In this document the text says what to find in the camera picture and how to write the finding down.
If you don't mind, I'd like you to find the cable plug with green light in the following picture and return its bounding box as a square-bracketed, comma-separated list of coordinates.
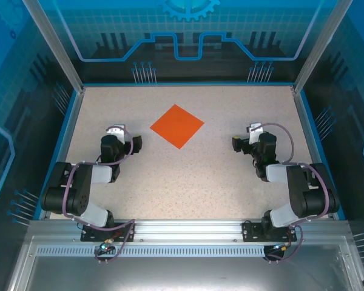
[99, 238, 115, 253]

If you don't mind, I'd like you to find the aluminium frame post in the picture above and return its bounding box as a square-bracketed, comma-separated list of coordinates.
[21, 0, 85, 93]
[293, 0, 354, 93]

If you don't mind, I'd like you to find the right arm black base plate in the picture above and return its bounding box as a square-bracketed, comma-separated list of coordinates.
[241, 221, 298, 243]

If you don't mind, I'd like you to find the grey metal shelf plate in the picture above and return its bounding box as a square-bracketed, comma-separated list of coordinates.
[5, 242, 364, 291]

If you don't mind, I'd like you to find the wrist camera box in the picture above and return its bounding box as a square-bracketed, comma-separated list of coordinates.
[246, 122, 264, 134]
[105, 123, 127, 136]

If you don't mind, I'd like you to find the blue table edge strip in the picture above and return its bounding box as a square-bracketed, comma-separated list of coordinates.
[32, 89, 79, 221]
[299, 89, 346, 221]

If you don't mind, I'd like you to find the orange square paper sheet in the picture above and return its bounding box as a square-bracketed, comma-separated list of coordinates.
[149, 104, 205, 150]

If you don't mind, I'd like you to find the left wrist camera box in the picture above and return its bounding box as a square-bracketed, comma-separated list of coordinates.
[105, 123, 127, 136]

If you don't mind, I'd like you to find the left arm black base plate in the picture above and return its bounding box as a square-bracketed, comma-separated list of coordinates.
[80, 222, 137, 243]

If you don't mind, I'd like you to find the slotted metal cable duct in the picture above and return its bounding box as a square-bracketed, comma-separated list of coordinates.
[36, 246, 342, 258]

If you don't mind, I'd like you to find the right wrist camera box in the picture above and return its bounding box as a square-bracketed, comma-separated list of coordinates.
[246, 122, 264, 134]

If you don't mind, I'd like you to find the aluminium mounting rail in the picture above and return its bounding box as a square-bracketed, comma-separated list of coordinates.
[29, 218, 351, 243]

